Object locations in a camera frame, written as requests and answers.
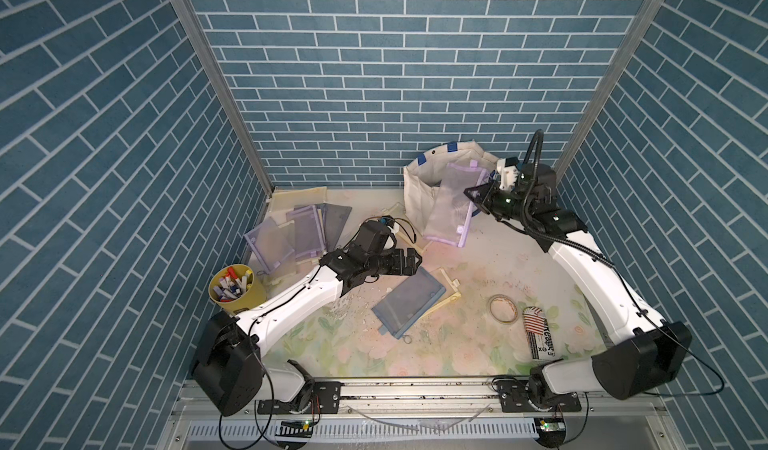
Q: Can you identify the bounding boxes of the teal blue mesh pouch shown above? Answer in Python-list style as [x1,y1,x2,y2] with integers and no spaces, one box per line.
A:
[372,269,446,339]

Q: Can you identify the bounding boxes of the aluminium corner frame post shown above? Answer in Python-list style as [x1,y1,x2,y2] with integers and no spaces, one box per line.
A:
[554,0,665,186]

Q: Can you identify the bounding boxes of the clear tape roll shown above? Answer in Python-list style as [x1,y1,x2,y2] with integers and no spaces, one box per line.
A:
[487,294,519,325]

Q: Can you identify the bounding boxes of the striped tape roll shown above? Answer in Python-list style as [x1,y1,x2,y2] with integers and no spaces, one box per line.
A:
[523,306,556,360]

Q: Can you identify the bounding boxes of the left aluminium corner post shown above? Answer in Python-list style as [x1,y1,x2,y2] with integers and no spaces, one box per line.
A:
[169,0,274,197]

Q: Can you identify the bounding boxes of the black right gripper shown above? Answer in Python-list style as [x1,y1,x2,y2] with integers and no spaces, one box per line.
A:
[464,183,530,228]

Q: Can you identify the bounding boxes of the light purple mesh pouch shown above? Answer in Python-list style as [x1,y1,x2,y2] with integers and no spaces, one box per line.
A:
[423,160,488,248]

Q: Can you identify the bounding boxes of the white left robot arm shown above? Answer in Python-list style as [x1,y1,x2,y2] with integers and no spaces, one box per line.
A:
[190,216,422,416]

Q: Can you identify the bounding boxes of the yellow mesh pouch by bag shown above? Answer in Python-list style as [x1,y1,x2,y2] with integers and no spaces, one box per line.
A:
[382,203,431,255]

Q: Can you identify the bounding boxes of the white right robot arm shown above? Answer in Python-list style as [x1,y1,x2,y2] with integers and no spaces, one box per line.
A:
[464,163,692,410]

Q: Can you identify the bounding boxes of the yellow cup of markers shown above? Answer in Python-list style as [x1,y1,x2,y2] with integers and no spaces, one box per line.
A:
[208,264,267,315]

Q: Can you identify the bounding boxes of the purple mesh pouch upright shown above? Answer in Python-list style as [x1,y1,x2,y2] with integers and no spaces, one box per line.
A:
[286,205,326,261]

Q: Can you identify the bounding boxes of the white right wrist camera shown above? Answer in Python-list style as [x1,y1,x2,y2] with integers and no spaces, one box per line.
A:
[495,157,519,192]

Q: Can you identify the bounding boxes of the aluminium front rail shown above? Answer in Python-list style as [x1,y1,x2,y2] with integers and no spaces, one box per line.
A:
[173,376,667,418]

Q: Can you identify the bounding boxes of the white canvas Doraemon tote bag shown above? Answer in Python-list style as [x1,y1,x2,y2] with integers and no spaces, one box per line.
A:
[403,141,499,232]

